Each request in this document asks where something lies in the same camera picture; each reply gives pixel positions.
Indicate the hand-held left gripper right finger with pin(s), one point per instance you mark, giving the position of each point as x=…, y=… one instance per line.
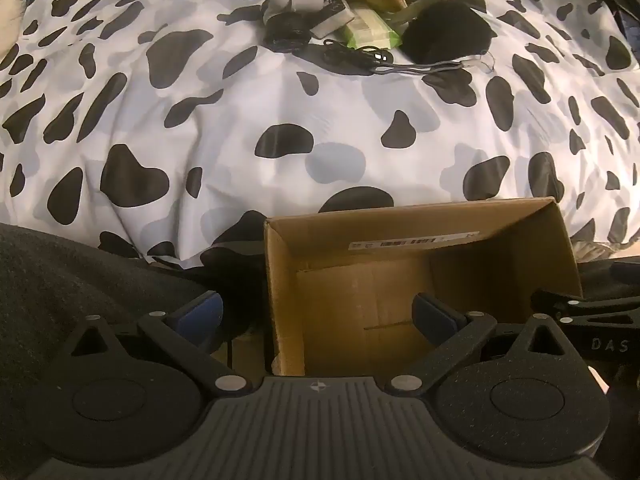
x=435, y=316

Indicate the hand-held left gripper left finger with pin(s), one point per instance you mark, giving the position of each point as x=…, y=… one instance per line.
x=197, y=317

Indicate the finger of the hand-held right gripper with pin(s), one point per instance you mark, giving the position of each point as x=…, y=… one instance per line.
x=605, y=322
x=600, y=304

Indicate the brown cardboard box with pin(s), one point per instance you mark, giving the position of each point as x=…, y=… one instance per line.
x=345, y=305

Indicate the green wipes packet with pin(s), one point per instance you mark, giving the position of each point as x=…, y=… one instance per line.
x=370, y=30

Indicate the black tissue packet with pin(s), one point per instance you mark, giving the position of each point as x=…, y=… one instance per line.
x=334, y=15

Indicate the dark grey fleece cloth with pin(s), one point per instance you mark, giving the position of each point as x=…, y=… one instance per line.
x=50, y=280

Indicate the cow print duvet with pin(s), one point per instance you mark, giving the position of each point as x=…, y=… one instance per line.
x=225, y=110

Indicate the beige cloth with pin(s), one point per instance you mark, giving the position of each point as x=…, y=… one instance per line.
x=11, y=5

